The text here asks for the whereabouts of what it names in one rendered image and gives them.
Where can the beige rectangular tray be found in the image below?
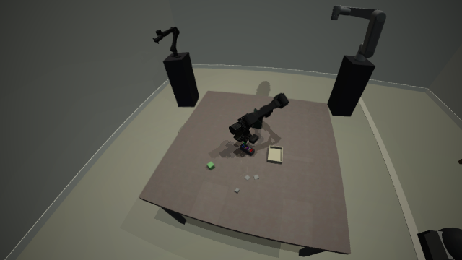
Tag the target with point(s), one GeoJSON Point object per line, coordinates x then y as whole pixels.
{"type": "Point", "coordinates": [275, 155]}

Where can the small green cube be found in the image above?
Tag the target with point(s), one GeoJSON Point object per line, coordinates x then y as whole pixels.
{"type": "Point", "coordinates": [210, 165]}

